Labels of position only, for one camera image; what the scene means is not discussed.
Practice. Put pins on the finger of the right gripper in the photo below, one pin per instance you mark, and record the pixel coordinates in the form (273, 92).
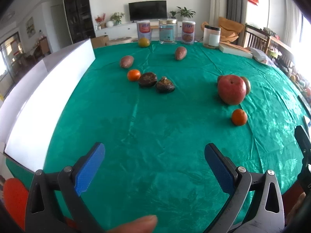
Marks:
(304, 144)

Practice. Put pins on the right red labelled can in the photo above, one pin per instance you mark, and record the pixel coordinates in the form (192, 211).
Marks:
(188, 32)

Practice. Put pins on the wooden chair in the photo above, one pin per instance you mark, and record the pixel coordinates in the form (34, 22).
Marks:
(256, 38)

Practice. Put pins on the dark display cabinet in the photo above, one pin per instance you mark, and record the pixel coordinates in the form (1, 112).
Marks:
(79, 19)

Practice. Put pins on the black television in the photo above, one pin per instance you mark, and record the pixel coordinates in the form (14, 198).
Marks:
(147, 10)

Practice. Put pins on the left red labelled can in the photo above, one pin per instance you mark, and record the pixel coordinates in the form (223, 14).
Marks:
(144, 30)

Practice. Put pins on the white tv cabinet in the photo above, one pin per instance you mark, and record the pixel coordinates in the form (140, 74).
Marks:
(128, 30)

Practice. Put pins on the green tablecloth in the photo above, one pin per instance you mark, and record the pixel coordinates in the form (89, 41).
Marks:
(154, 162)

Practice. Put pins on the flat white box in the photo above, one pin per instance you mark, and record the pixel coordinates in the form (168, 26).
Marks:
(237, 50)

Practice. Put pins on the black lidded glass jar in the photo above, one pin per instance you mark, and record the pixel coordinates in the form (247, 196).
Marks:
(211, 36)

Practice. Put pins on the person's left hand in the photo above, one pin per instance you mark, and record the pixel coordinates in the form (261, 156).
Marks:
(144, 224)

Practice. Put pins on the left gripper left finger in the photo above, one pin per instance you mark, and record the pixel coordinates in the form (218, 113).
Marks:
(43, 213)

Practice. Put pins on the red labelled can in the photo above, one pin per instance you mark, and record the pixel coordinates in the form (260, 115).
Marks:
(144, 30)
(188, 32)

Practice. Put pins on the red flower vase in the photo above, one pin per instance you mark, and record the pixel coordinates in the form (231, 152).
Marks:
(99, 20)

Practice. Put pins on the green potted plant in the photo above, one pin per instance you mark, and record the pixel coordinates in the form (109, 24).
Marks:
(185, 13)

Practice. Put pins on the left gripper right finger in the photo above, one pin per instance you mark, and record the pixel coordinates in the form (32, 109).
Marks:
(254, 204)

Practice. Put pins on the clear glass jar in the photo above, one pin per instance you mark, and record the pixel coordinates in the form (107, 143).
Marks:
(167, 31)

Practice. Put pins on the large red apple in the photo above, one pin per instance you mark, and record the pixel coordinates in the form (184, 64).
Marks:
(231, 89)

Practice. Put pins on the dark brown round fruit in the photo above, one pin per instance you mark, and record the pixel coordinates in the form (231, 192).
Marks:
(147, 80)

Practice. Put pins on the sweet potato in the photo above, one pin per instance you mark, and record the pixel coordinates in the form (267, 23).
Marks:
(180, 53)
(126, 61)

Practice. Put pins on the dark brown lumpy fruit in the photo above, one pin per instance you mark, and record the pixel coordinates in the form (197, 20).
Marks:
(165, 85)

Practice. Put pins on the orange red cushion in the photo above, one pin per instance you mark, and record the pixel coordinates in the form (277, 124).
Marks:
(15, 199)

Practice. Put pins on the white cardboard box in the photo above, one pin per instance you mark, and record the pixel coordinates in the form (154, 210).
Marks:
(31, 110)

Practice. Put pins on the yellow green citrus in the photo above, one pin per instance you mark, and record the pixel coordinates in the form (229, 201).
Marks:
(144, 42)

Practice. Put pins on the brown kiwi fruit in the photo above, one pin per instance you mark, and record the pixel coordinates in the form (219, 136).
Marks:
(248, 84)

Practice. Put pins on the orange tangerine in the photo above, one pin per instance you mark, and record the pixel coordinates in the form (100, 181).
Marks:
(239, 117)
(133, 75)

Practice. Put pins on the white plastic bag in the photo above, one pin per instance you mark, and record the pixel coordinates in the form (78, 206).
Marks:
(261, 57)

